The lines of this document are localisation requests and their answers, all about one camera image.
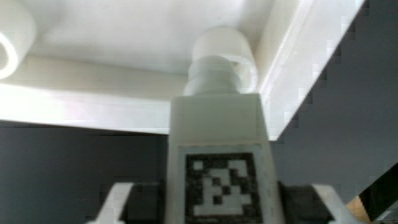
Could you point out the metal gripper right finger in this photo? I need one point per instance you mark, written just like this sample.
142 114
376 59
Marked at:
312 205

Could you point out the white square tabletop tray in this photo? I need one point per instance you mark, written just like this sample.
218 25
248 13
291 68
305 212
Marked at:
96 53

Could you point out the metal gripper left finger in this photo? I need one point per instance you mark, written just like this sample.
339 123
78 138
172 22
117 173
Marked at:
113 203

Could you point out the white leg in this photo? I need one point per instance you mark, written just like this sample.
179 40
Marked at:
222 189

